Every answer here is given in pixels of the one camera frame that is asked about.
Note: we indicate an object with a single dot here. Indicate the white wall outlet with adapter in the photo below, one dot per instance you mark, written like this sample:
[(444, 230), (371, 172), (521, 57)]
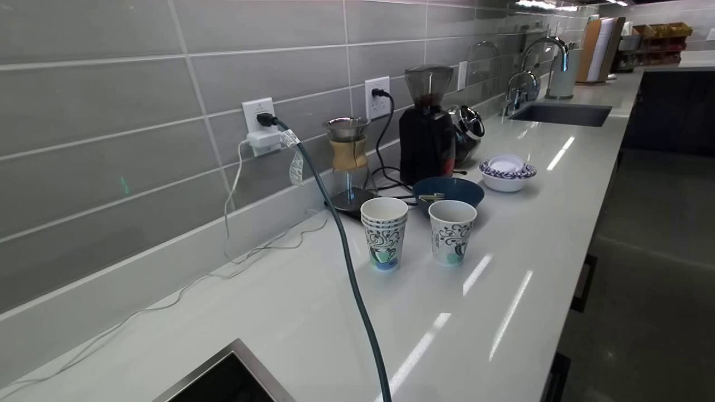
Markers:
[(259, 128)]

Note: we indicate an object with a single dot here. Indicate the white bowl with blue pattern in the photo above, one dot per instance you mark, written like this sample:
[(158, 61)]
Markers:
[(508, 176)]

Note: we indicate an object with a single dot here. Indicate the black coffee grinder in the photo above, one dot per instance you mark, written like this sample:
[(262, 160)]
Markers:
[(425, 138)]

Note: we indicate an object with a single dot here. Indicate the white canister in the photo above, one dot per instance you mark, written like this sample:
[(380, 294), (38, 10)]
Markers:
[(562, 76)]

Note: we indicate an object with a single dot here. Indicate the patterned paper cup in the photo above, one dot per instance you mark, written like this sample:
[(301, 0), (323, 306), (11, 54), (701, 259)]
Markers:
[(451, 233), (386, 233)]

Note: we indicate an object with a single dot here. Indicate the dark kitchen sink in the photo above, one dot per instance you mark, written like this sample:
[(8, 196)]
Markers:
[(559, 115)]

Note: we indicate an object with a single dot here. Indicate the small pale utensil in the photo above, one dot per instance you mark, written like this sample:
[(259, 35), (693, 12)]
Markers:
[(431, 197)]

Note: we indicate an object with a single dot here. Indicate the shiny silver kettle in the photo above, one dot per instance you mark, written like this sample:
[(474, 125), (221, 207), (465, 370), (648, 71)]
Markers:
[(471, 128)]

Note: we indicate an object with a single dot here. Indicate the black coffee scale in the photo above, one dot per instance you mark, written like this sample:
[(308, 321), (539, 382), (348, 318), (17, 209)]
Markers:
[(350, 203)]

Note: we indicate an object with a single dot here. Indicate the fruit basket rack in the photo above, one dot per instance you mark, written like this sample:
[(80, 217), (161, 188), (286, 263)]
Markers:
[(662, 42)]

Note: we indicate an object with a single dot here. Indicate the chrome faucet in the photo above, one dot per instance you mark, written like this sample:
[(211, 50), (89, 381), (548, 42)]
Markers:
[(530, 82)]

